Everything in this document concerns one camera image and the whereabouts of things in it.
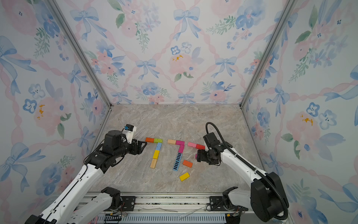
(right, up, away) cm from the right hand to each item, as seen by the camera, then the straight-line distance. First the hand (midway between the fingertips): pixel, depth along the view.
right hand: (203, 158), depth 85 cm
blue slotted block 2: (-17, -5, +1) cm, 17 cm away
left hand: (-35, +12, -7) cm, 38 cm away
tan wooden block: (-20, +8, +13) cm, 26 cm away
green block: (-30, +9, +13) cm, 34 cm away
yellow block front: (-11, -11, -1) cm, 16 cm away
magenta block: (-14, +7, +14) cm, 21 cm away
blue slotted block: (-15, -1, +5) cm, 16 cm away
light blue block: (-29, +6, +10) cm, 31 cm away
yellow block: (-30, +1, +7) cm, 31 cm away
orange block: (-36, +9, +14) cm, 40 cm away
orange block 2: (-10, -4, +3) cm, 11 cm away
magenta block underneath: (-13, +4, +11) cm, 18 cm away
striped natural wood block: (-31, -4, +3) cm, 31 cm away
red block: (0, +5, +12) cm, 13 cm away
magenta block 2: (-3, -1, +8) cm, 8 cm away
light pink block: (-6, +6, +11) cm, 14 cm away
